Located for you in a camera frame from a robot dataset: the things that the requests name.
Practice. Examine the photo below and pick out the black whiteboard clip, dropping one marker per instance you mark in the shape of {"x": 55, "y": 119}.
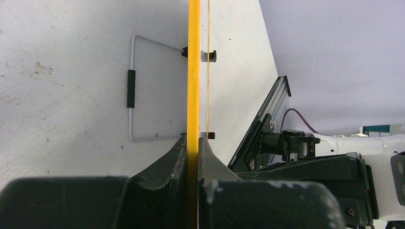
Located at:
{"x": 209, "y": 56}
{"x": 208, "y": 135}

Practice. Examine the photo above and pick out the lower black whiteboard clip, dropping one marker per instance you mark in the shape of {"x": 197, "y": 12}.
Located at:
{"x": 208, "y": 135}

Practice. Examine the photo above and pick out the metal whiteboard stand leg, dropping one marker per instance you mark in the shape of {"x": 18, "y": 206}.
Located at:
{"x": 131, "y": 88}

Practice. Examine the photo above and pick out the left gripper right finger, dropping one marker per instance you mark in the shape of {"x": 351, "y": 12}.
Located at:
{"x": 225, "y": 201}

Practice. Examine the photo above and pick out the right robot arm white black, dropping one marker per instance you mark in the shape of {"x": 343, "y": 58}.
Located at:
{"x": 365, "y": 171}

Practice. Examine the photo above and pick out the yellow framed whiteboard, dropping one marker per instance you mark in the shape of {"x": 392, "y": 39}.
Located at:
{"x": 197, "y": 97}

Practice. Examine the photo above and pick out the front aluminium extrusion bar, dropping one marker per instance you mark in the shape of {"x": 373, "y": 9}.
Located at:
{"x": 244, "y": 159}

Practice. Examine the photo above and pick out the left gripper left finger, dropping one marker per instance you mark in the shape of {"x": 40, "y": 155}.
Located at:
{"x": 155, "y": 198}

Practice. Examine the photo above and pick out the upper black whiteboard clip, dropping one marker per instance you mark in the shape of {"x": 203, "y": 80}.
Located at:
{"x": 209, "y": 56}

